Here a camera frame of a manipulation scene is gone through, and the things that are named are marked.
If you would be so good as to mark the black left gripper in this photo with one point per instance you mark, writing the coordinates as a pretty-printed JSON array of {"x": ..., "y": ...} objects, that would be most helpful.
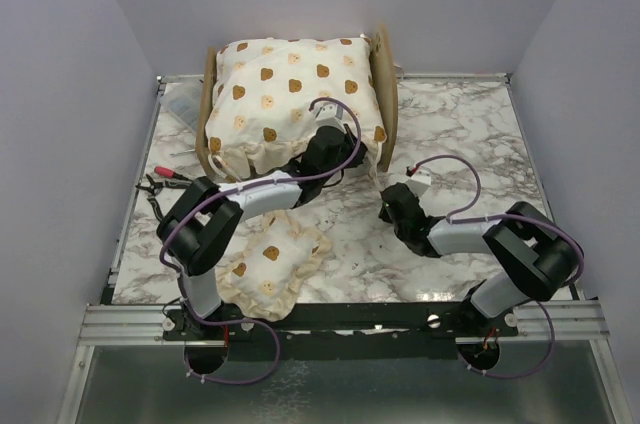
[{"x": 351, "y": 143}]

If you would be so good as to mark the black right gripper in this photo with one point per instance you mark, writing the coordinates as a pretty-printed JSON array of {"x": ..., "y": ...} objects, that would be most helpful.
[{"x": 383, "y": 213}]

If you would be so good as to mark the wooden pet bed frame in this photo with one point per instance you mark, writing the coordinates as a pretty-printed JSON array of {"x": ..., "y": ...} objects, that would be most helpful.
[{"x": 385, "y": 94}]

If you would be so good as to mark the large bear print cushion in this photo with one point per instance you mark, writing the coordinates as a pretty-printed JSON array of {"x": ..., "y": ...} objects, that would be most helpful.
[{"x": 300, "y": 99}]

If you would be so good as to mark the small bear print pillow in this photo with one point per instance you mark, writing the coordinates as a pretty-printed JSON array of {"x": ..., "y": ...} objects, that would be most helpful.
[{"x": 264, "y": 280}]

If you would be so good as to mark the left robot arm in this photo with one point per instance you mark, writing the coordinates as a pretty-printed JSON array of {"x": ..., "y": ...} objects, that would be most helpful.
[{"x": 197, "y": 230}]

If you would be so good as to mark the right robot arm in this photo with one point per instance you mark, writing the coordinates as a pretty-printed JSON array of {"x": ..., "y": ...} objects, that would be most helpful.
[{"x": 536, "y": 257}]

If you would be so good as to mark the clear plastic screw box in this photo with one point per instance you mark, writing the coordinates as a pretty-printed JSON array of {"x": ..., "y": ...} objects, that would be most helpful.
[{"x": 182, "y": 101}]

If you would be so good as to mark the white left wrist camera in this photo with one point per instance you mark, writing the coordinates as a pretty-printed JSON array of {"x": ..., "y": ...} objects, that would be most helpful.
[{"x": 328, "y": 114}]

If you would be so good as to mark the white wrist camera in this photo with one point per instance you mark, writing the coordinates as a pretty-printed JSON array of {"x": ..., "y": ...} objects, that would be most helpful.
[
  {"x": 418, "y": 180},
  {"x": 328, "y": 114}
]

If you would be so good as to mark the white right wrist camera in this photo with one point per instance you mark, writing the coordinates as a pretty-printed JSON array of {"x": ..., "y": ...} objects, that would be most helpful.
[{"x": 418, "y": 180}]

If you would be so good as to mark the black front mounting rail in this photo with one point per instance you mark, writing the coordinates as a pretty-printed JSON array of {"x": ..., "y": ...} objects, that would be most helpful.
[{"x": 432, "y": 330}]

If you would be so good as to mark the red handled screwdriver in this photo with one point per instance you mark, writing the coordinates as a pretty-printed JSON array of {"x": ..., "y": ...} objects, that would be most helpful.
[{"x": 170, "y": 174}]

